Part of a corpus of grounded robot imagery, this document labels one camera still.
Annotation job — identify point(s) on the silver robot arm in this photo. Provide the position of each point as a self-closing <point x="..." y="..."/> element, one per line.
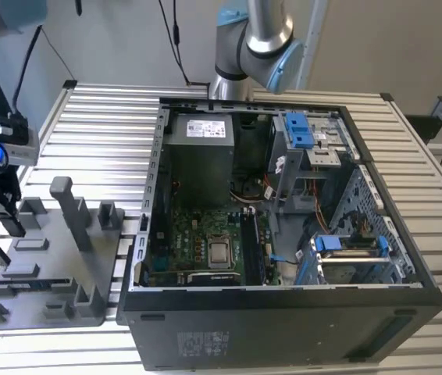
<point x="268" y="35"/>

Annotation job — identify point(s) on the black RAM slot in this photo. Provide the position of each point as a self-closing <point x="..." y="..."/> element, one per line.
<point x="255" y="250"/>
<point x="246" y="250"/>
<point x="251" y="250"/>

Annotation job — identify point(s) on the grey parts rack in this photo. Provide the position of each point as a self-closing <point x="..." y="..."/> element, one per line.
<point x="49" y="254"/>

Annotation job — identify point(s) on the black table corner cap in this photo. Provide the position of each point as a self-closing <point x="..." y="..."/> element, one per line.
<point x="387" y="97"/>
<point x="69" y="84"/>

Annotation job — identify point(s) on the green motherboard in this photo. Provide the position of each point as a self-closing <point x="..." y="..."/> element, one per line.
<point x="189" y="234"/>

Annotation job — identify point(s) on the grey power supply unit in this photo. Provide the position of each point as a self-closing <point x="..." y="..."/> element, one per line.
<point x="197" y="168"/>

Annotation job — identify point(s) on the white power supply label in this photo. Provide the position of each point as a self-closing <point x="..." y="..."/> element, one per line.
<point x="205" y="128"/>

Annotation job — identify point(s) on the silver CPU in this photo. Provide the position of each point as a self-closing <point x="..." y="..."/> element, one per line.
<point x="219" y="252"/>

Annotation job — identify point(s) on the black graphics card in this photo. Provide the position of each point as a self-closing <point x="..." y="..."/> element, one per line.
<point x="213" y="278"/>

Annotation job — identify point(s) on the grey case sticker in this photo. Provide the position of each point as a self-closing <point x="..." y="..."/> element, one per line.
<point x="201" y="343"/>

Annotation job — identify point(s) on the metal drive cage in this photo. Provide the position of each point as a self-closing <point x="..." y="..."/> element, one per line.
<point x="287" y="172"/>

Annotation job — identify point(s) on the blue disk carrier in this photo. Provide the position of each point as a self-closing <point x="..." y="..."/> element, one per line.
<point x="302" y="140"/>
<point x="328" y="243"/>
<point x="295" y="123"/>

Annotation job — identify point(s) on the black PC case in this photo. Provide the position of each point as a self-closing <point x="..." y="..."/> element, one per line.
<point x="283" y="332"/>

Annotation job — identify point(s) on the metal disk bay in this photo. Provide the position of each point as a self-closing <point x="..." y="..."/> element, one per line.
<point x="353" y="254"/>

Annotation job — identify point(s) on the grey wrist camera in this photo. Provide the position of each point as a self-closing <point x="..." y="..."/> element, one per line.
<point x="22" y="150"/>

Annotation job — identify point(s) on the aluminium frame post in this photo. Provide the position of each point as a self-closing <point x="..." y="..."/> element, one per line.
<point x="316" y="39"/>

